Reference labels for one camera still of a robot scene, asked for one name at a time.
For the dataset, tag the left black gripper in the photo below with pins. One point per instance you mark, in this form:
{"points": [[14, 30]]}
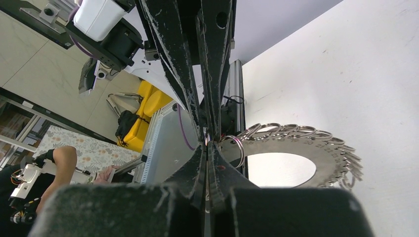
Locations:
{"points": [[183, 33]]}

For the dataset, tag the black backpack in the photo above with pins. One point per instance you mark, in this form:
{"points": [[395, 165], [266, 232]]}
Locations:
{"points": [[126, 122]]}

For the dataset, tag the floral mat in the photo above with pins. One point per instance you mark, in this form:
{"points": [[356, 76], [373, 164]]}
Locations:
{"points": [[92, 154]]}

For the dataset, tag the metal disc with keyrings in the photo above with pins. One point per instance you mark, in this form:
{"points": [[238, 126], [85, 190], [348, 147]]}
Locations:
{"points": [[336, 162]]}

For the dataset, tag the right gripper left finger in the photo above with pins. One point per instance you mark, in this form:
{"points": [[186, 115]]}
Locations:
{"points": [[186, 207]]}

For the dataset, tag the person forearm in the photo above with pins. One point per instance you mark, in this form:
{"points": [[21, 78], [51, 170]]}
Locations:
{"points": [[65, 159]]}

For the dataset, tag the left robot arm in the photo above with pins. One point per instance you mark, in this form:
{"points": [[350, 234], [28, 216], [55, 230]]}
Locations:
{"points": [[112, 32]]}

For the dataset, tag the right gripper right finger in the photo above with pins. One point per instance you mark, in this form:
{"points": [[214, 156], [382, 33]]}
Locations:
{"points": [[223, 180]]}

